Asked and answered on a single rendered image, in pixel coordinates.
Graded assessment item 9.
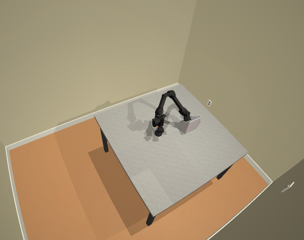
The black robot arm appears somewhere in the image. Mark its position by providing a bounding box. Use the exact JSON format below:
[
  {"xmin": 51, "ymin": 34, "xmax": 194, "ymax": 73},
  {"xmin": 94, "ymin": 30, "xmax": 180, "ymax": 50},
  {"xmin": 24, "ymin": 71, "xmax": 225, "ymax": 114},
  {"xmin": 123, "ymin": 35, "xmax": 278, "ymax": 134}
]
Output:
[{"xmin": 152, "ymin": 90, "xmax": 191, "ymax": 127}]

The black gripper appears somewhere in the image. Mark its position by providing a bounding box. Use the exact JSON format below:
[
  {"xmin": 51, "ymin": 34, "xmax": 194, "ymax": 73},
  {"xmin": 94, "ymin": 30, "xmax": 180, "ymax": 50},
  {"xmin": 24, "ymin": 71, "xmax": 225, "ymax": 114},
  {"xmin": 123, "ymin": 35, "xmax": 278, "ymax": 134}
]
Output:
[{"xmin": 158, "ymin": 122, "xmax": 164, "ymax": 133}]

